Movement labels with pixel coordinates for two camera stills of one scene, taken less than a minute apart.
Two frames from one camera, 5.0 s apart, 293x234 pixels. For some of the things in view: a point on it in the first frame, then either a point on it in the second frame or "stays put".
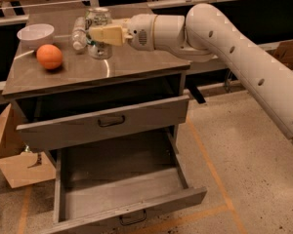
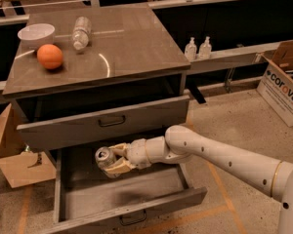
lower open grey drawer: x=115 y=180 stays put
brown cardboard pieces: x=20 y=168 stays put
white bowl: x=35 y=34 stays put
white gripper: x=141 y=32 to x=136 y=153
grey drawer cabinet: x=108 y=115 stays put
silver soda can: x=94 y=18 to x=104 y=156
